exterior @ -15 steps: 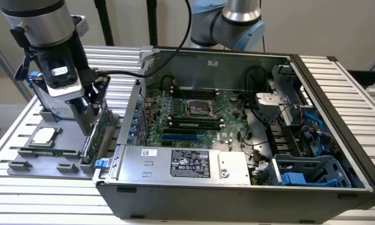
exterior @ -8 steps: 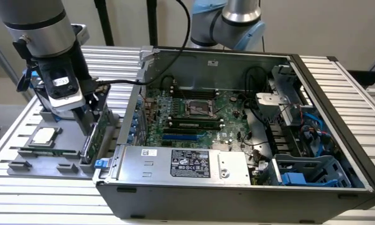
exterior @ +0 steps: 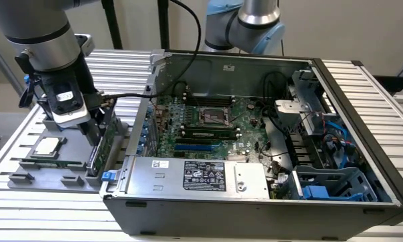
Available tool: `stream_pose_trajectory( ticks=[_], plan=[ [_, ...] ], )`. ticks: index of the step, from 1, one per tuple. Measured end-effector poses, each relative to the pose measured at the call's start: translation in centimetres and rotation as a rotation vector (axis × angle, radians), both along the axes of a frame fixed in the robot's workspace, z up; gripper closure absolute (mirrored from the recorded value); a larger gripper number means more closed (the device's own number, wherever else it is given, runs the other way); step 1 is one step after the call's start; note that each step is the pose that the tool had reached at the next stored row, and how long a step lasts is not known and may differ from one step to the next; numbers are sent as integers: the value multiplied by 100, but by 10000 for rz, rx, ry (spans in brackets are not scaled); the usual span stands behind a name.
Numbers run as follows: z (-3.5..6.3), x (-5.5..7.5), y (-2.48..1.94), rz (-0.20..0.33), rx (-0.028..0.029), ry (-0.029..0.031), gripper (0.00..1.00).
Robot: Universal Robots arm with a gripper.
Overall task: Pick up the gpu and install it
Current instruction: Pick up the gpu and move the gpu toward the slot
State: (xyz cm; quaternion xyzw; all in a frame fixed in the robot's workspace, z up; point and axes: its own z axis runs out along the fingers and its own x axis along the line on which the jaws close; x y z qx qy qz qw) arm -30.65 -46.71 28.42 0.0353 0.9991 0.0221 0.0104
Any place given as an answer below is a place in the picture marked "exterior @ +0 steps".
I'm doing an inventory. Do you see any grey-blue disk bay cage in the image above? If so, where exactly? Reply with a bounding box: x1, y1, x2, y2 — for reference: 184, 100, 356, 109
289, 164, 380, 203

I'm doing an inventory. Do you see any black graphics card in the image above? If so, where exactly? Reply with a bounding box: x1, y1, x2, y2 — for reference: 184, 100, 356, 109
86, 99, 119, 177

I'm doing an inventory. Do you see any RAM stick with white label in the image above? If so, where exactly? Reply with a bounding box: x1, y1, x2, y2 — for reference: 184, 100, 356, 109
179, 128, 239, 140

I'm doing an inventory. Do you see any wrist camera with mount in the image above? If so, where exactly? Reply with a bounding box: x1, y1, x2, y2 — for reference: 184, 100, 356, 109
41, 80, 90, 128

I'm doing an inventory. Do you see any black wire loop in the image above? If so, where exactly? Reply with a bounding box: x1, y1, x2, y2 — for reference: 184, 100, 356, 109
262, 71, 293, 119

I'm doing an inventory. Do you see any silver CPU chip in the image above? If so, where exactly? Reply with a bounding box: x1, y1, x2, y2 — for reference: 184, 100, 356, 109
30, 137, 67, 157

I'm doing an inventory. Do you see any black box behind table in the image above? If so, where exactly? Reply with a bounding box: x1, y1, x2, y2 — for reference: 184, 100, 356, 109
371, 75, 403, 96

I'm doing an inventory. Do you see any metal disk bay bracket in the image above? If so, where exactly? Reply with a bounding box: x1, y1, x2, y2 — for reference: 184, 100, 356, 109
273, 69, 344, 137

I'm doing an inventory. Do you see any thick black camera cable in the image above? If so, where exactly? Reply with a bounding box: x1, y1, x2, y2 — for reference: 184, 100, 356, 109
98, 0, 203, 102

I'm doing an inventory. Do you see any open black PC case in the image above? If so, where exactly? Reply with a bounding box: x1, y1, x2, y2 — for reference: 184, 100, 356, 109
98, 49, 403, 236

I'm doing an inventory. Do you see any silver power supply unit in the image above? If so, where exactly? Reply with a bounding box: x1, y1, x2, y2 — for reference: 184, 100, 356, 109
118, 155, 270, 200

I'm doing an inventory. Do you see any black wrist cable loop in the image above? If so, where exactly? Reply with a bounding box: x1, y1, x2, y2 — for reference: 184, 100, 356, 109
18, 70, 42, 109

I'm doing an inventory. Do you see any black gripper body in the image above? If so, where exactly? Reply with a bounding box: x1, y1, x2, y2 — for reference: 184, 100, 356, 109
73, 57, 104, 147

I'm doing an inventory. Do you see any black stand pole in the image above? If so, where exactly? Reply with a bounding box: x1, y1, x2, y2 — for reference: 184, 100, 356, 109
100, 0, 123, 50
156, 0, 170, 50

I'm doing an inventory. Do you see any green RAM stick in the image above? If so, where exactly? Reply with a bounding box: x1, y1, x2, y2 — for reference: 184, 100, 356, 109
21, 158, 88, 169

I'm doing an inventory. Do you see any green motherboard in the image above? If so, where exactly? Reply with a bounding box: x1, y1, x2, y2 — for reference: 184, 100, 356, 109
150, 96, 273, 162

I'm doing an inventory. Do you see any grey parts rack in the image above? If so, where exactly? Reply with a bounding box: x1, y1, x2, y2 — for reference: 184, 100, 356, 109
7, 100, 135, 194

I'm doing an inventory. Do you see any aluminium frame post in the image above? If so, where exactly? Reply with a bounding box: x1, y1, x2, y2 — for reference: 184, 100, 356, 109
0, 32, 26, 97

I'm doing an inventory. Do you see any CPU socket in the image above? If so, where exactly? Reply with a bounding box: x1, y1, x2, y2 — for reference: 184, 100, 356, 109
195, 106, 235, 126

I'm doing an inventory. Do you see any blue wire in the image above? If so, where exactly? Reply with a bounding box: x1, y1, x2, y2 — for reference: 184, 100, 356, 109
324, 119, 360, 170

